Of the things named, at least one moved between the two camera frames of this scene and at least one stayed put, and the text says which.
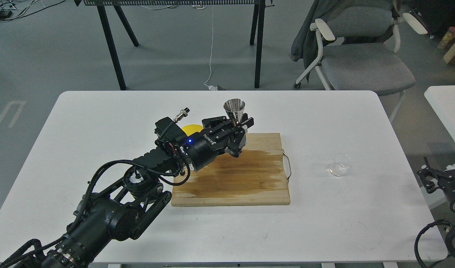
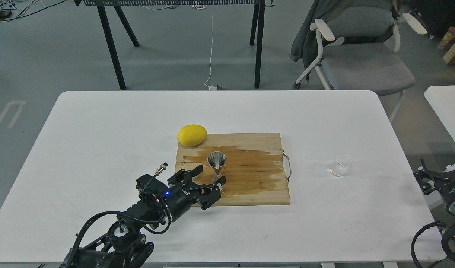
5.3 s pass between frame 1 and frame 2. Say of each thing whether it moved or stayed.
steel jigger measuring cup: moved
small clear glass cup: stayed
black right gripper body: stayed
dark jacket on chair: stayed
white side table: stayed
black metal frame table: stayed
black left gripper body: moved
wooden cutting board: stayed
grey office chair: stayed
